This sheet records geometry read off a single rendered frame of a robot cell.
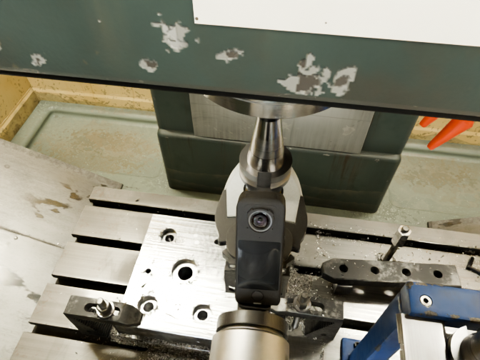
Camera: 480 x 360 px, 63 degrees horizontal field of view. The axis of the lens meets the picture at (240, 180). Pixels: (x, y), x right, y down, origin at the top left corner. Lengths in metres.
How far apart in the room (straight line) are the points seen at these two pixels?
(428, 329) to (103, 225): 0.70
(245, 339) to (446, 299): 0.26
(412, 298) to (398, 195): 0.97
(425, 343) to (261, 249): 0.23
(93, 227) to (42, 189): 0.41
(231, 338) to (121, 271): 0.54
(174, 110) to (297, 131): 0.34
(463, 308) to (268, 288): 0.24
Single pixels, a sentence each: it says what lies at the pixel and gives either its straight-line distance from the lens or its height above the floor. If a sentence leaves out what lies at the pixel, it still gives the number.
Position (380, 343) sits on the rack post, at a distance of 0.61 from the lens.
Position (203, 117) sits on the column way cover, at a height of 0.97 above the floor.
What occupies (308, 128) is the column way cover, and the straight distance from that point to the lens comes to 1.02.
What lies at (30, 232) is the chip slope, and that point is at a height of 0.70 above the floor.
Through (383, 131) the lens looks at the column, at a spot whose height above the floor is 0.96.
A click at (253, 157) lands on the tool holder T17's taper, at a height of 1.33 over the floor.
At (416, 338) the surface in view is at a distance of 0.50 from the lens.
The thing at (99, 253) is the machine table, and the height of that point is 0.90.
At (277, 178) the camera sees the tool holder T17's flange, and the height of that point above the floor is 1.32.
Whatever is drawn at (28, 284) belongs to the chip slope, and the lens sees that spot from 1.21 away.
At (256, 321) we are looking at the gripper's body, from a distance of 0.38.
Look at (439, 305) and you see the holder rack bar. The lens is 0.52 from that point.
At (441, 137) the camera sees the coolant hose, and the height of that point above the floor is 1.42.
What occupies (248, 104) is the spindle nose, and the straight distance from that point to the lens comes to 0.31.
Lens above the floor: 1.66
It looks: 51 degrees down
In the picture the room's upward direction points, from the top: straight up
